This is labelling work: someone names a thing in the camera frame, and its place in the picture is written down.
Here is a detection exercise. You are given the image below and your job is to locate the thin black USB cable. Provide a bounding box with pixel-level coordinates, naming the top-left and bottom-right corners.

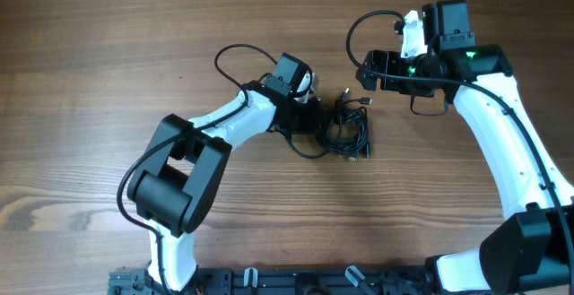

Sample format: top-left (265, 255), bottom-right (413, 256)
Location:
top-left (331, 88), bottom-right (373, 161)

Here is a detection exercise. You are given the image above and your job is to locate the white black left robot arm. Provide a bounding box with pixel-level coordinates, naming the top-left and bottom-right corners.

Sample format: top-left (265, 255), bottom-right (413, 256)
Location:
top-left (118, 53), bottom-right (317, 294)

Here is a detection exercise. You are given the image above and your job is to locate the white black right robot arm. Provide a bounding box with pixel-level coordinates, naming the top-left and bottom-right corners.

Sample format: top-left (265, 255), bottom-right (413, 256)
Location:
top-left (355, 0), bottom-right (573, 294)

